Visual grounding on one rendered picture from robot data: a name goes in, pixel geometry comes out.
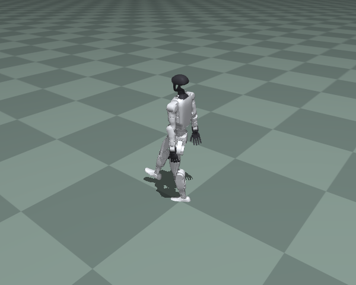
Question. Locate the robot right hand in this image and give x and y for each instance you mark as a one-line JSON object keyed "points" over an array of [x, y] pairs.
{"points": [[195, 136]]}

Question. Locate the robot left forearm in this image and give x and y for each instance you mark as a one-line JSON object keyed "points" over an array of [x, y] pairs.
{"points": [[171, 136]]}

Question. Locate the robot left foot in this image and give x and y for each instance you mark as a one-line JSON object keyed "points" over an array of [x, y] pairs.
{"points": [[187, 199]]}

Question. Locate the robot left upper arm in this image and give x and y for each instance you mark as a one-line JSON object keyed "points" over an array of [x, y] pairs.
{"points": [[171, 110]]}

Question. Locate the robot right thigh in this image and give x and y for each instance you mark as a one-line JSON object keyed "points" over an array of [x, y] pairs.
{"points": [[164, 153]]}

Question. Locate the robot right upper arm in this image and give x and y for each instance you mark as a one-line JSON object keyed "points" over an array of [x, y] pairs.
{"points": [[193, 103]]}

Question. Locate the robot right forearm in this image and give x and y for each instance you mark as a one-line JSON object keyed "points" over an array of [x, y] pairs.
{"points": [[194, 122]]}

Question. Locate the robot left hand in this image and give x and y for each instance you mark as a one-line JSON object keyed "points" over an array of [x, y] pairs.
{"points": [[173, 156]]}

